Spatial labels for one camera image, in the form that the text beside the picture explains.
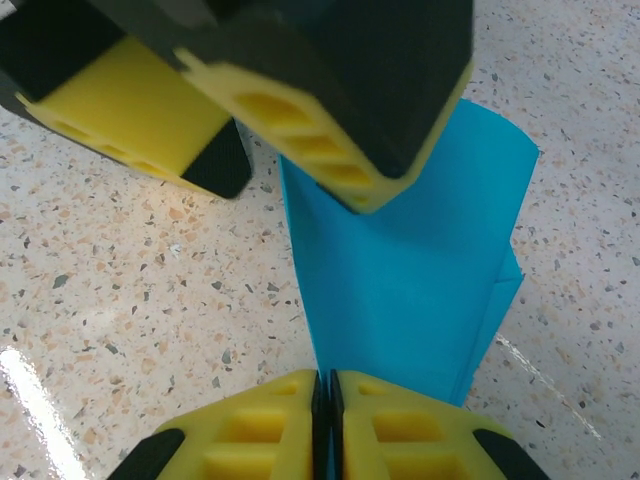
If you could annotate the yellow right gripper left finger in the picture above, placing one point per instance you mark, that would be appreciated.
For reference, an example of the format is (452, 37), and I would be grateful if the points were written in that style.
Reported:
(240, 435)

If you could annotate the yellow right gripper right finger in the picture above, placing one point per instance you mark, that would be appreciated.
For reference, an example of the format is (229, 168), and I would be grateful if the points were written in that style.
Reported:
(415, 440)

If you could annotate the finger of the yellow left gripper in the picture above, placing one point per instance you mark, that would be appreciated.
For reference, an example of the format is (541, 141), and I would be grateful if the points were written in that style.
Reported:
(130, 110)
(325, 100)

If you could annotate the blue paper sheet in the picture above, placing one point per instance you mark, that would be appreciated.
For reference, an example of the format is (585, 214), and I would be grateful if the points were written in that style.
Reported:
(400, 280)

